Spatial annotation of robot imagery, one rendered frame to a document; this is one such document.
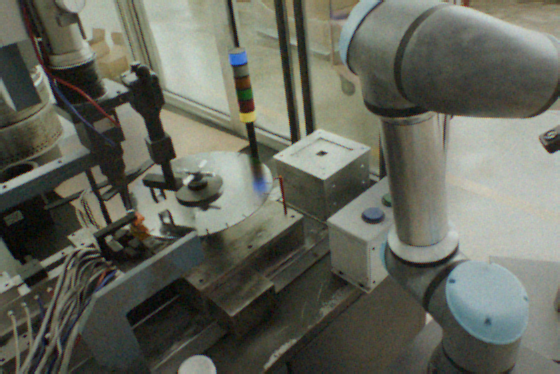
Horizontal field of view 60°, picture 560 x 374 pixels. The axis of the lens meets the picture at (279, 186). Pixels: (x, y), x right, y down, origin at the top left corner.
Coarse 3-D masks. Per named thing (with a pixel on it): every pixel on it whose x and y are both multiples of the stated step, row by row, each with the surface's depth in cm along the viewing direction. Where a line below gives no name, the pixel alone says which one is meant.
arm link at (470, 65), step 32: (416, 32) 51; (448, 32) 49; (480, 32) 48; (512, 32) 48; (544, 32) 52; (416, 64) 51; (448, 64) 49; (480, 64) 48; (512, 64) 48; (544, 64) 48; (416, 96) 53; (448, 96) 50; (480, 96) 49; (512, 96) 49; (544, 96) 50
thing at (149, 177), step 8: (168, 168) 96; (144, 176) 101; (152, 176) 100; (160, 176) 100; (168, 176) 97; (144, 184) 101; (152, 184) 100; (160, 184) 99; (168, 184) 98; (176, 184) 97; (152, 192) 101; (160, 192) 104
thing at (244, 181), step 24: (216, 168) 115; (240, 168) 113; (264, 168) 112; (144, 192) 110; (168, 192) 109; (240, 192) 105; (264, 192) 104; (144, 216) 102; (168, 216) 101; (192, 216) 100; (216, 216) 99; (240, 216) 98
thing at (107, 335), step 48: (48, 0) 72; (96, 96) 81; (96, 144) 84; (192, 240) 87; (240, 240) 107; (288, 240) 111; (144, 288) 83; (192, 288) 100; (240, 288) 99; (96, 336) 80; (144, 336) 101; (192, 336) 98; (240, 336) 98
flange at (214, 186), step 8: (216, 176) 110; (192, 184) 106; (200, 184) 105; (208, 184) 107; (216, 184) 107; (176, 192) 107; (184, 192) 106; (192, 192) 105; (200, 192) 105; (208, 192) 105; (216, 192) 105; (184, 200) 104; (192, 200) 103; (200, 200) 103; (208, 200) 104
